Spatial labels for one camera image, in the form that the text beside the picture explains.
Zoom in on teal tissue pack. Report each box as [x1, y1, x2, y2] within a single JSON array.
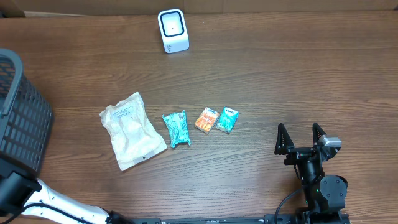
[[216, 106, 239, 134]]

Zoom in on teal crinkled snack packet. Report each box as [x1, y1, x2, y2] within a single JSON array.
[[162, 110, 191, 149]]

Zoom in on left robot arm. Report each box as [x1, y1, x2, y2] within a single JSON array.
[[1, 156, 132, 223]]

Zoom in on orange tissue pack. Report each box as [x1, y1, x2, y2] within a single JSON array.
[[195, 107, 220, 134]]

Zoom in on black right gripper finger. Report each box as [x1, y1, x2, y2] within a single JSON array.
[[274, 123, 295, 155], [312, 123, 326, 146]]

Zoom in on white barcode scanner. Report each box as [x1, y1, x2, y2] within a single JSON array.
[[157, 9, 190, 54]]

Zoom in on grey plastic mesh basket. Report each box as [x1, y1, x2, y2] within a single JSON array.
[[1, 49, 54, 175]]

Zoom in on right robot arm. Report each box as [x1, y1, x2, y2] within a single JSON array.
[[274, 123, 350, 224]]

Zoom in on brown cardboard backdrop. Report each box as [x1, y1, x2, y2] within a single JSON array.
[[1, 0, 397, 17]]

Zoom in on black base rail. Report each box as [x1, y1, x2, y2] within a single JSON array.
[[130, 214, 351, 224]]

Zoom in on clear white plastic pouch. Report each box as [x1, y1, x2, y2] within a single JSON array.
[[99, 92, 167, 171]]

